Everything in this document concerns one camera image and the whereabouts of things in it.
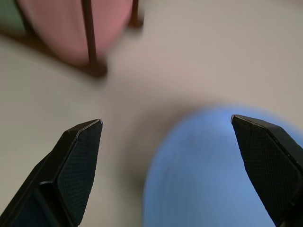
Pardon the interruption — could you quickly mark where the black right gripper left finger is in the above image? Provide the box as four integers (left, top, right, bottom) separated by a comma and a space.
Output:
0, 119, 104, 227

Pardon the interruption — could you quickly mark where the blue plate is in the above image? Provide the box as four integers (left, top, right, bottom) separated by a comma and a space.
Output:
143, 106, 278, 227

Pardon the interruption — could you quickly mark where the green plate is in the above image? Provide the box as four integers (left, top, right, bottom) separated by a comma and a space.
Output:
0, 0, 26, 34

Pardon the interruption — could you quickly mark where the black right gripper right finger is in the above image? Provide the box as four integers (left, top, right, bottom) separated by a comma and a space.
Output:
231, 114, 303, 227

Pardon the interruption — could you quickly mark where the pink plate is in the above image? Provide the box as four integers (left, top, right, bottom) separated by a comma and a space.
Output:
17, 0, 132, 68

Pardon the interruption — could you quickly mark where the wooden dish rack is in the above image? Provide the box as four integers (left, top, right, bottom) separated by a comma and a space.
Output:
0, 0, 144, 78

